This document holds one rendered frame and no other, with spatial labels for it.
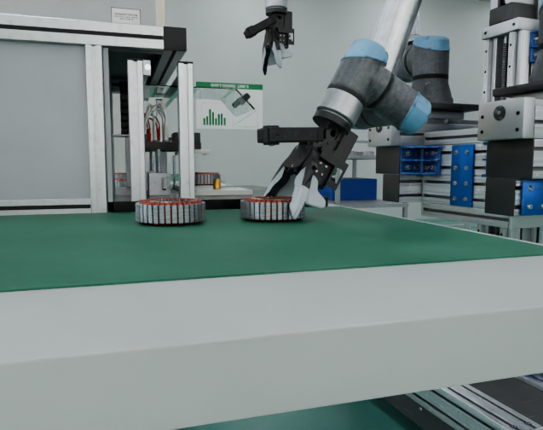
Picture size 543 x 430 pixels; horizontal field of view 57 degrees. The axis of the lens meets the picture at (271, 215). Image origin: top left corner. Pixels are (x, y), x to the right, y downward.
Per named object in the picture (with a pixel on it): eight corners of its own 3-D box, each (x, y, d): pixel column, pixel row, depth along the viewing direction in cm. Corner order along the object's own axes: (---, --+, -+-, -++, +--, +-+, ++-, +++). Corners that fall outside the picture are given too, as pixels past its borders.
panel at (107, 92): (115, 187, 162) (112, 93, 159) (113, 201, 99) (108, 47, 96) (112, 187, 162) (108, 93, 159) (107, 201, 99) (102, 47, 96)
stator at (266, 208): (288, 214, 94) (288, 194, 93) (315, 221, 83) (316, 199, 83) (232, 217, 89) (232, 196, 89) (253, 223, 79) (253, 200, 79)
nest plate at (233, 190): (239, 191, 136) (239, 187, 135) (252, 194, 121) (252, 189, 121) (183, 192, 131) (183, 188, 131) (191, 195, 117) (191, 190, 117)
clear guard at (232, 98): (236, 117, 171) (236, 99, 170) (255, 109, 148) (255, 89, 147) (138, 113, 161) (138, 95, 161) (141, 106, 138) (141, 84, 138)
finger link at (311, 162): (315, 184, 80) (320, 147, 85) (308, 180, 79) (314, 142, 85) (297, 198, 83) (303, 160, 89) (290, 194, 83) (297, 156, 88)
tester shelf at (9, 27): (159, 95, 164) (159, 81, 164) (187, 51, 99) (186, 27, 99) (12, 90, 151) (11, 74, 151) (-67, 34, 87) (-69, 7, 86)
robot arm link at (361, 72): (401, 57, 88) (365, 29, 86) (375, 110, 87) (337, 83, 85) (378, 66, 96) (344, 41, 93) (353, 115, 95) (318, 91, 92)
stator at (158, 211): (163, 217, 89) (162, 196, 88) (217, 220, 84) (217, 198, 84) (120, 224, 78) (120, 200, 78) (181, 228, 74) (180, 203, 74)
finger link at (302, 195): (327, 224, 80) (332, 182, 85) (298, 207, 77) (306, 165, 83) (314, 232, 82) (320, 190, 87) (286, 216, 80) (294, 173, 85)
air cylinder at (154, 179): (168, 193, 126) (167, 171, 126) (170, 195, 119) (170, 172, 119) (147, 194, 125) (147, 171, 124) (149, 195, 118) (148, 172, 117)
